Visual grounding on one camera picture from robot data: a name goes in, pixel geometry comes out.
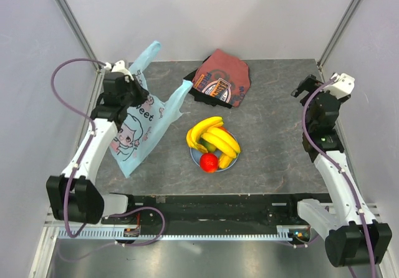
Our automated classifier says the blue plate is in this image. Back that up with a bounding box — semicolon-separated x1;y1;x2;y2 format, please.
190;130;240;173

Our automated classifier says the green mango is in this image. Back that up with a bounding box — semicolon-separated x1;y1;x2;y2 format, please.
200;138;216;153

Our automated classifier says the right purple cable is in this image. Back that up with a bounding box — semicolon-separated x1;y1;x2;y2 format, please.
302;78;378;278

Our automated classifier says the purple cable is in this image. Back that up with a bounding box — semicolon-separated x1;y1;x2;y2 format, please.
302;78;378;278
50;58;108;238

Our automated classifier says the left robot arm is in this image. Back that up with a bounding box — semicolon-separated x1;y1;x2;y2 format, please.
46;69;149;224

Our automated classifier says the red apple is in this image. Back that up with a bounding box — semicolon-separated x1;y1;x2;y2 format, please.
199;153;219;173

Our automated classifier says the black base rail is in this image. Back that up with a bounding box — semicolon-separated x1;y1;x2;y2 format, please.
101;193;331;229

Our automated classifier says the light blue plastic bag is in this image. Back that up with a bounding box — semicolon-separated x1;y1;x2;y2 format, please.
108;41;193;179

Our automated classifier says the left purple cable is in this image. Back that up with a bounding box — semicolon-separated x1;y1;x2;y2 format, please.
50;58;108;238

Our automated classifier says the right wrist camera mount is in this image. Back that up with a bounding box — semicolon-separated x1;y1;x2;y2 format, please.
324;73;355;99

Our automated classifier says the yellow mango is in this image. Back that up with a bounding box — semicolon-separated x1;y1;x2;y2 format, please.
218;153;234;169

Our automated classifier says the yellow banana bunch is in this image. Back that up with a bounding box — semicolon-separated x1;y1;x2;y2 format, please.
186;116;224;153
201;127;241;159

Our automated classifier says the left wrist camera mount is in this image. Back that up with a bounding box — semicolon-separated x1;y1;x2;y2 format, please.
103;60;135;82

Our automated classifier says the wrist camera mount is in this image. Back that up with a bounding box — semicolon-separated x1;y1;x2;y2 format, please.
103;60;135;82
324;73;355;99

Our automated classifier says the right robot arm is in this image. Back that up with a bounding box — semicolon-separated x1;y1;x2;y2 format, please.
285;74;392;267

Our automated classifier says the orange persimmon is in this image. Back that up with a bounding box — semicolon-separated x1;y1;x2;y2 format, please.
219;127;230;133

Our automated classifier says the white cable duct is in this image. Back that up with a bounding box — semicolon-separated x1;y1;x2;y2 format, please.
57;224;311;241

